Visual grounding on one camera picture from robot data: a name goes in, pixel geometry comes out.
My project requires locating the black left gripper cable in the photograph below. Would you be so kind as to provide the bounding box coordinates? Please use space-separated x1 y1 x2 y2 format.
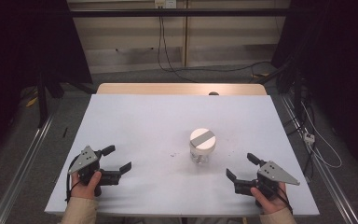
64 154 82 203

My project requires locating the person's left hand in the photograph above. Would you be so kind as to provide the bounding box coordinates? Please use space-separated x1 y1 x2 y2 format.
70 170 103 201

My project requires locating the white jar lid grey stripe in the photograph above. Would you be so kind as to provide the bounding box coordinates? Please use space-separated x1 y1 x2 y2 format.
189 127 217 154

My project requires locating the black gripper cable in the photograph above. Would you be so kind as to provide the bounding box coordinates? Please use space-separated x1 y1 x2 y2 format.
64 154 82 203
275 186 295 217

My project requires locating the wooden table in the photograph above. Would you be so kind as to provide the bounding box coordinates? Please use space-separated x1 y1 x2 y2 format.
95 82 268 96

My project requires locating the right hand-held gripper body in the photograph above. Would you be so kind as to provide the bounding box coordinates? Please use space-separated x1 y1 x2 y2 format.
234 160 301 208

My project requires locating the black floor cable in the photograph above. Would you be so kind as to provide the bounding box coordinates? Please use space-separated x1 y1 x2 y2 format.
167 61 273 75

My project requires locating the vertical brass wall strip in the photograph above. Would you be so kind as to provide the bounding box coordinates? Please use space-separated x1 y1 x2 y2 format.
182 0 189 68

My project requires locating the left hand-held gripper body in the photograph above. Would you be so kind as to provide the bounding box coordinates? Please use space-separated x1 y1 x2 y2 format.
67 145 122 198

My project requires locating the black metal stand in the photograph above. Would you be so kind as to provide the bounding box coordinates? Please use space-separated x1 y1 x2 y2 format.
256 58 306 126
34 70 67 129

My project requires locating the white wall socket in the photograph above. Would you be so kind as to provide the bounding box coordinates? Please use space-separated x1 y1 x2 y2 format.
154 0 178 9

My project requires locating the black curtain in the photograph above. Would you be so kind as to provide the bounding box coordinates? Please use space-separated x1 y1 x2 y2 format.
0 0 93 162
270 0 358 180

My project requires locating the white floor cable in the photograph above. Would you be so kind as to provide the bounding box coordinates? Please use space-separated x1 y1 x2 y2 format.
300 102 343 170

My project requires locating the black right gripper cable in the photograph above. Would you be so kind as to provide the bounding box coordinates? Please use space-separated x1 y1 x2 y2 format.
275 186 295 217

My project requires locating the white table board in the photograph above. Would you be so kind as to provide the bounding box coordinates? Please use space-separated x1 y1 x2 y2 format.
44 93 321 217

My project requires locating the person's right hand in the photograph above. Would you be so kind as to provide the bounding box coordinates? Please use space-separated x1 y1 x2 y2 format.
250 182 290 216

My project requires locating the black hanging wall cable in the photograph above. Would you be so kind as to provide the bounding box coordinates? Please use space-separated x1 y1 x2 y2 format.
156 15 200 84

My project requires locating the metal floor rail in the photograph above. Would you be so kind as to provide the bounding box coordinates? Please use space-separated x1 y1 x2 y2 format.
0 114 56 224
280 93 358 224

